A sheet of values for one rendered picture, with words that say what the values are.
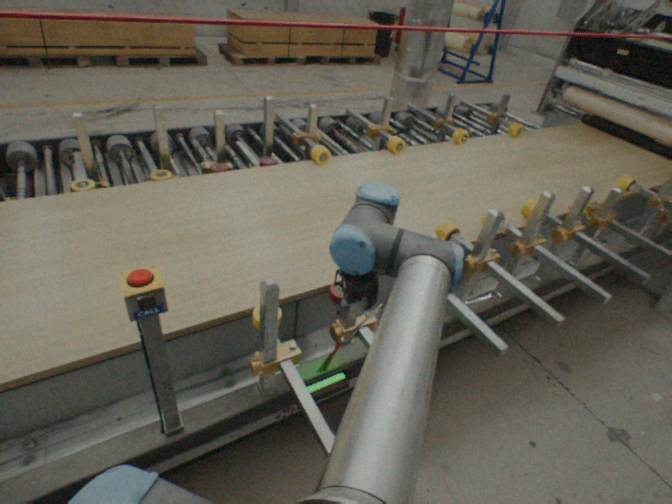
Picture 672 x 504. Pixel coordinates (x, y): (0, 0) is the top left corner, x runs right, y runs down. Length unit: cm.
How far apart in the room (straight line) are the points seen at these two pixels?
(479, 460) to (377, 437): 176
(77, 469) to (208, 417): 31
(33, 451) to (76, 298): 40
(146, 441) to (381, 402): 89
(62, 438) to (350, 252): 98
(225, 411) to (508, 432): 146
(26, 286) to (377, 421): 117
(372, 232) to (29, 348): 88
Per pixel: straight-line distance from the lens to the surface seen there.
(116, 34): 666
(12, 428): 144
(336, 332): 121
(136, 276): 84
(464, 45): 800
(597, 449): 249
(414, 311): 56
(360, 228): 73
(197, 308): 123
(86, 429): 141
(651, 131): 337
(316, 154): 195
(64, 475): 127
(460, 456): 213
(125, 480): 38
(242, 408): 126
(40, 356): 123
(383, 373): 47
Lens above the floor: 177
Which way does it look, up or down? 37 degrees down
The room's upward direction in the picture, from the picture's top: 9 degrees clockwise
